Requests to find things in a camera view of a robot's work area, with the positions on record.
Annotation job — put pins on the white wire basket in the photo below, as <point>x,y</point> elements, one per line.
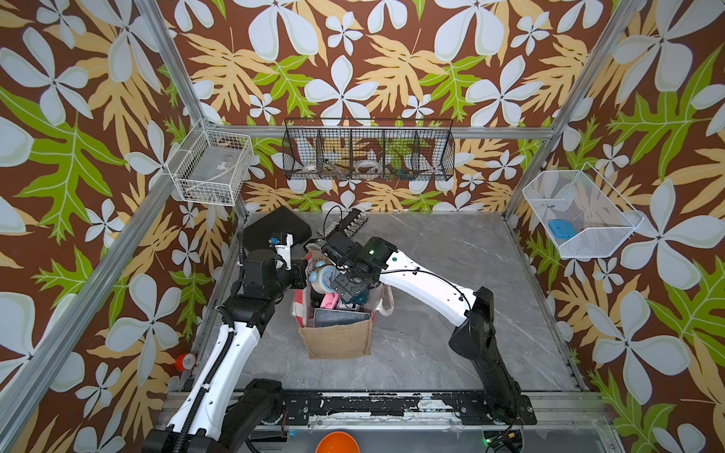
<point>210,165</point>
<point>604,217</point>

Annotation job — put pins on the black plastic tool case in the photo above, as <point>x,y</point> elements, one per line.
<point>280,227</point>

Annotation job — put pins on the white wire basket right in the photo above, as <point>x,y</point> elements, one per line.
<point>604,217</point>

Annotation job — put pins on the black wire basket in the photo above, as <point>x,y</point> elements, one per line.
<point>352,148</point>

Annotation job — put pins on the dark green alarm clock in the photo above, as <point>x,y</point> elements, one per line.
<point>358,301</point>

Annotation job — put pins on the canvas bag with red sides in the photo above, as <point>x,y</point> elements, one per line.
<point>339,342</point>

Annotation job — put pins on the mirror digital clock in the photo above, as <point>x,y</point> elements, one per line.
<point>324,318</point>

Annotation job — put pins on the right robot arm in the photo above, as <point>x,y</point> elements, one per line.
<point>471,312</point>

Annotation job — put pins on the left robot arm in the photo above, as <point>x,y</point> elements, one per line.
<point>207,421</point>

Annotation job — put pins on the white wire basket left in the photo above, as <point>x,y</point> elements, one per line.
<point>210,165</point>

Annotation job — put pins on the orange bowl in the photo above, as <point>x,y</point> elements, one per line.
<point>338,442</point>

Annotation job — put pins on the light blue twin-bell alarm clock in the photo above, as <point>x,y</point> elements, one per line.
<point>322,277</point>

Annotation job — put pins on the socket set on black rail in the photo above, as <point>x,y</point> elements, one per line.
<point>338,229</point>

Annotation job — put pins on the red cap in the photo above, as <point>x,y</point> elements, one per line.
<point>185,362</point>

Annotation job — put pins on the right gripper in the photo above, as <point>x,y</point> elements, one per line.
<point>340,284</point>

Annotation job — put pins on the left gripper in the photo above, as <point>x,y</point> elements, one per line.
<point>295,269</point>

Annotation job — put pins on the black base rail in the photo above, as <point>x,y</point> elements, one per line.
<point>467,408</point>

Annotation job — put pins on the blue object in basket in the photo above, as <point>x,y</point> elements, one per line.
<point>562,230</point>

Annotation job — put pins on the pink twin-bell alarm clock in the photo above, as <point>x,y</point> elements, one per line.
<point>330,301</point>

